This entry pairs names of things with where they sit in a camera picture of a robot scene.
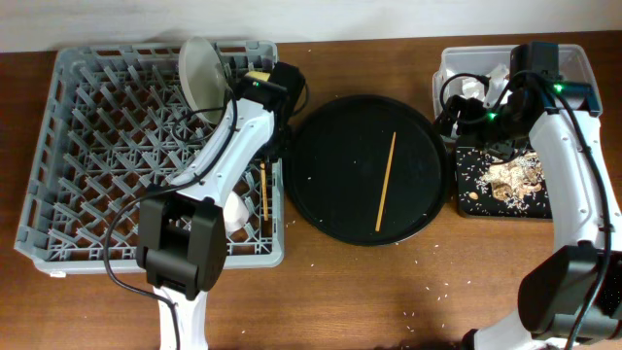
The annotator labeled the yellow bowl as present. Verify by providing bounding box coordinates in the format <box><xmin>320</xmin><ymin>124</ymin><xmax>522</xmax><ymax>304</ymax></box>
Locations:
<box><xmin>246</xmin><ymin>71</ymin><xmax>270</xmax><ymax>82</ymax></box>

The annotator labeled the pink cup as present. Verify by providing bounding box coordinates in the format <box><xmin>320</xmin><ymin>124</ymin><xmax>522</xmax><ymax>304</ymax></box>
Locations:
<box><xmin>223</xmin><ymin>192</ymin><xmax>250</xmax><ymax>233</ymax></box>

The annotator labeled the pale green plate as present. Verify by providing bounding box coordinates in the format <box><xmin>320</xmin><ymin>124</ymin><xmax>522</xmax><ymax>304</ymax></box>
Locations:
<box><xmin>178</xmin><ymin>37</ymin><xmax>227</xmax><ymax>124</ymax></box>

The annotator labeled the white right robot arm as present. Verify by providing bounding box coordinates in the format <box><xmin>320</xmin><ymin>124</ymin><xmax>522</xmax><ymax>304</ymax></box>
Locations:
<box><xmin>432</xmin><ymin>42</ymin><xmax>621</xmax><ymax>349</ymax></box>

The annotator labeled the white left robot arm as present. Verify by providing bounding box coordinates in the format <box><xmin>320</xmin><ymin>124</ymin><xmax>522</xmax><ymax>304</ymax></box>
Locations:
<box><xmin>104</xmin><ymin>62</ymin><xmax>307</xmax><ymax>349</ymax></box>

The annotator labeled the grey dishwasher rack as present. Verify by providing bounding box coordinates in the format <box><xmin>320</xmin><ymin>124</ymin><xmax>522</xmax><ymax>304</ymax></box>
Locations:
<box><xmin>13</xmin><ymin>40</ymin><xmax>285</xmax><ymax>275</ymax></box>

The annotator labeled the crumpled white paper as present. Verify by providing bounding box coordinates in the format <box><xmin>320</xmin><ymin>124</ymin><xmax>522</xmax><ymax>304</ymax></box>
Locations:
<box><xmin>461</xmin><ymin>64</ymin><xmax>510</xmax><ymax>107</ymax></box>

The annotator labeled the clear plastic bin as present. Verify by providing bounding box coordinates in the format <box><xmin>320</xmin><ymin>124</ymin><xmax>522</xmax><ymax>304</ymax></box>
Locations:
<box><xmin>432</xmin><ymin>44</ymin><xmax>603</xmax><ymax>119</ymax></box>

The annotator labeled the rectangular black tray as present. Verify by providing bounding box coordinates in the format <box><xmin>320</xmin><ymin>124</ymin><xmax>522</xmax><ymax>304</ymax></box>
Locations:
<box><xmin>455</xmin><ymin>147</ymin><xmax>552</xmax><ymax>221</ymax></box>

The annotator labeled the food scraps pile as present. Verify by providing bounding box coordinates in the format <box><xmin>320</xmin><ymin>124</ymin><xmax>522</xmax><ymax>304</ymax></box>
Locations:
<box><xmin>475</xmin><ymin>152</ymin><xmax>544</xmax><ymax>210</ymax></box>

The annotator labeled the round black tray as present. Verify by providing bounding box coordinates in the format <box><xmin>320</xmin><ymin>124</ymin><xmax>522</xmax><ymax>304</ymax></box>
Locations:
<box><xmin>284</xmin><ymin>94</ymin><xmax>450</xmax><ymax>246</ymax></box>

